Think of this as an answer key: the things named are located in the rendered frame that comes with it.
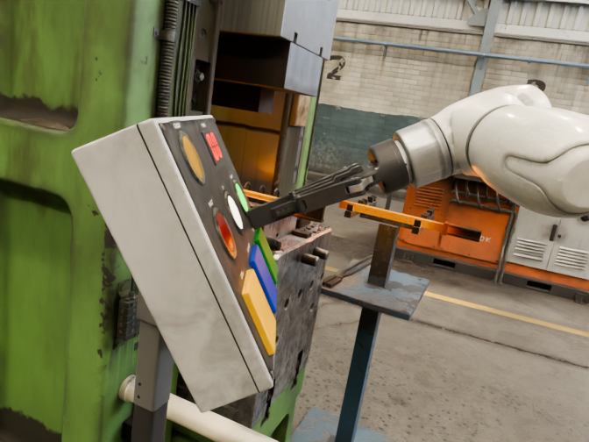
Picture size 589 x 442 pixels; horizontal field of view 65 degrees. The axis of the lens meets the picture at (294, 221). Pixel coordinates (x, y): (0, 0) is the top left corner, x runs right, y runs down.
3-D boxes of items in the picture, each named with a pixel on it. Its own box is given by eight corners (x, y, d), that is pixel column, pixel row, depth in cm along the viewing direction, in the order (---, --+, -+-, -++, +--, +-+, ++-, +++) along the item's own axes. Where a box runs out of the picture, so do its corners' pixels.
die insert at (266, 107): (271, 114, 118) (274, 90, 117) (258, 112, 112) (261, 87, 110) (176, 98, 129) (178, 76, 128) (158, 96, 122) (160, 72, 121)
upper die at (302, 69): (316, 96, 117) (322, 58, 115) (284, 88, 99) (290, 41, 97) (180, 77, 132) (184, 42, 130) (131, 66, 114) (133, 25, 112)
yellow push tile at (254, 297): (277, 322, 55) (253, 267, 54) (276, 354, 48) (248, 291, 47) (263, 327, 55) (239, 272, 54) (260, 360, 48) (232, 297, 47)
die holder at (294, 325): (308, 363, 146) (332, 227, 136) (250, 431, 112) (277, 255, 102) (165, 310, 166) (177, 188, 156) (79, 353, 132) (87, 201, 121)
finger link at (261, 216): (297, 211, 69) (297, 213, 68) (254, 228, 70) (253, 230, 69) (290, 193, 68) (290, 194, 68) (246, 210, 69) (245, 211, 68)
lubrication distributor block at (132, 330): (146, 344, 93) (152, 280, 90) (124, 357, 87) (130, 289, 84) (133, 338, 94) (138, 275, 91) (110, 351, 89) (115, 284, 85)
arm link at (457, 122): (417, 106, 70) (452, 123, 58) (515, 67, 69) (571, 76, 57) (434, 170, 74) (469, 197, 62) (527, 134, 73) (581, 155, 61)
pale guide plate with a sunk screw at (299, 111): (306, 126, 147) (315, 71, 143) (294, 125, 139) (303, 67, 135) (300, 125, 148) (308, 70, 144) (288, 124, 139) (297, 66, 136)
